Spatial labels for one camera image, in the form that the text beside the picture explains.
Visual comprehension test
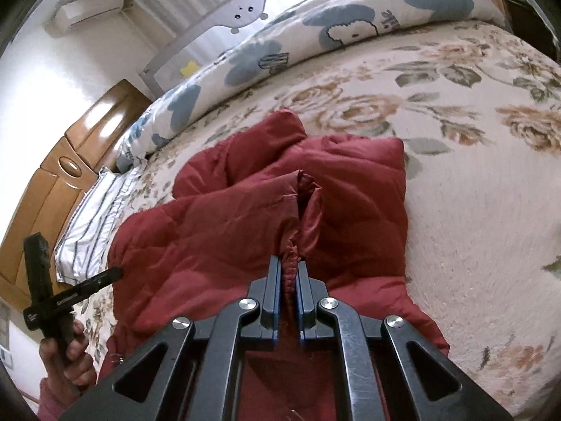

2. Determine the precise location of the red quilted down jacket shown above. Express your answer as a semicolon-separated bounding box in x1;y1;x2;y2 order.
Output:
102;110;450;420

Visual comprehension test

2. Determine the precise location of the pink sleeved left forearm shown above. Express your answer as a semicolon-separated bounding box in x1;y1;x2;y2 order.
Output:
37;378;81;421

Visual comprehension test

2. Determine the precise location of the person's left hand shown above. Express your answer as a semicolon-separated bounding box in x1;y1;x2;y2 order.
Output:
39;319;97;405

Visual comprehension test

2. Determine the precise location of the striped white pillow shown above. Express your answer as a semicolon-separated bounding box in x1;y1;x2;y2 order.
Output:
54;165;144;286

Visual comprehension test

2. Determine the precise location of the wooden headboard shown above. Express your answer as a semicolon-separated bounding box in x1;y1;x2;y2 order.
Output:
1;79;151;313

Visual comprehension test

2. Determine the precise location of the floral cream bedspread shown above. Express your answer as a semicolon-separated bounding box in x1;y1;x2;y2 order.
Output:
69;18;561;417

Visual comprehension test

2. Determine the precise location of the blue white cartoon duvet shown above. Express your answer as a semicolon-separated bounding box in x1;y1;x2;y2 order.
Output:
116;0;509;173

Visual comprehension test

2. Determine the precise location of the white wall air conditioner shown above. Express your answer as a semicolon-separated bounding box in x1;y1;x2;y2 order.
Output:
52;0;124;33

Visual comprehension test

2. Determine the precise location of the grey bed guard rail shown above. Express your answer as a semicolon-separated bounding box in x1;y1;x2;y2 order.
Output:
141;0;305;97

